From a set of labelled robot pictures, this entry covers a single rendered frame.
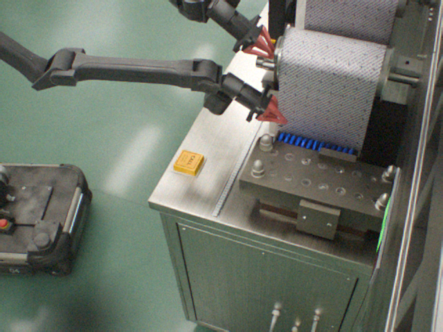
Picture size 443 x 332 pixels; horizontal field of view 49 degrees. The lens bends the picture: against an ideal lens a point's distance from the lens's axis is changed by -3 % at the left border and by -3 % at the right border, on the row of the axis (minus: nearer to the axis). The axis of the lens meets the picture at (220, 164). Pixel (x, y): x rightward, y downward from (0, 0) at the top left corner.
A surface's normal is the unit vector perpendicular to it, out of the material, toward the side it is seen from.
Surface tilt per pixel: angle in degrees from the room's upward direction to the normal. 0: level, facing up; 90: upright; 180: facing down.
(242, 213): 0
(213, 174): 0
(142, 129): 0
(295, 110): 90
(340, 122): 90
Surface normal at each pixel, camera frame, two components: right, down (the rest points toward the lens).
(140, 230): -0.04, -0.65
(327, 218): -0.36, 0.71
